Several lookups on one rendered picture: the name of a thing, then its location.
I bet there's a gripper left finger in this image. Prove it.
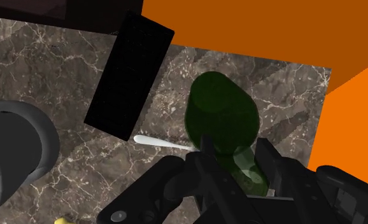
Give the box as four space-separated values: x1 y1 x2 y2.
96 134 259 224

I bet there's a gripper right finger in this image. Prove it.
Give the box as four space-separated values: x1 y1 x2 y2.
254 137 368 224

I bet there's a white spoon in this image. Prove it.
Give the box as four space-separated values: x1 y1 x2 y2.
133 134 201 153

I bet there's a small yellow object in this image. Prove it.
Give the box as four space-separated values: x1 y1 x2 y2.
53 216 77 224

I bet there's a dark green glass bottle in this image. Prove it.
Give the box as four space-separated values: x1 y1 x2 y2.
184 71 270 197

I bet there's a black rectangular box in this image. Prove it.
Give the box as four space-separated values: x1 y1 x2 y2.
83 10 176 142

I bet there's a grey round pot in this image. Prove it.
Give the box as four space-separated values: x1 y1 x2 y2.
0 100 61 224

